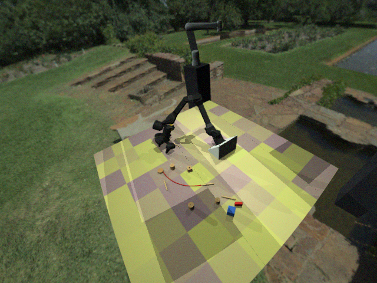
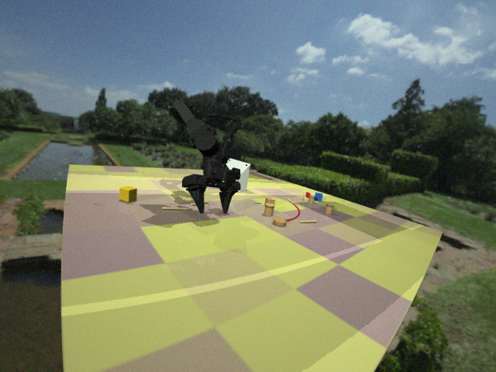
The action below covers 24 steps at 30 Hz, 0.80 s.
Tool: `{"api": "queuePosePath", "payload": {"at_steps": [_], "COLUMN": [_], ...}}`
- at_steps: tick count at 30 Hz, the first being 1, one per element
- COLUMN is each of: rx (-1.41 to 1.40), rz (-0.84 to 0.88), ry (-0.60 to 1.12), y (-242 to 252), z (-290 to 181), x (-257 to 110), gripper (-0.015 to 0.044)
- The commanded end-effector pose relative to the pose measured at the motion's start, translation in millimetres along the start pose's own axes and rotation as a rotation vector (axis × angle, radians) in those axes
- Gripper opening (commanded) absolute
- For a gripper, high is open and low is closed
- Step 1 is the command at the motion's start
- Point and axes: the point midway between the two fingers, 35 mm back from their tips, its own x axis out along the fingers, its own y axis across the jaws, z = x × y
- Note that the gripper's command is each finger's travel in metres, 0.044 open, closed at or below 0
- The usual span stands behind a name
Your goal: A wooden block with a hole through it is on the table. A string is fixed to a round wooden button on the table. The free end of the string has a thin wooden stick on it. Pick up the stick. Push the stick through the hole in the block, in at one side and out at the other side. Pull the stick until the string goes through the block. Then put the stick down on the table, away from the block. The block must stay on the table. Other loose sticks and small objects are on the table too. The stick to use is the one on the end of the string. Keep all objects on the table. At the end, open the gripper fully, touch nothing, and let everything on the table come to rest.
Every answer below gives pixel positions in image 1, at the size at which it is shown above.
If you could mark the blue block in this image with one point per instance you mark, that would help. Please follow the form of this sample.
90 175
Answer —
231 211

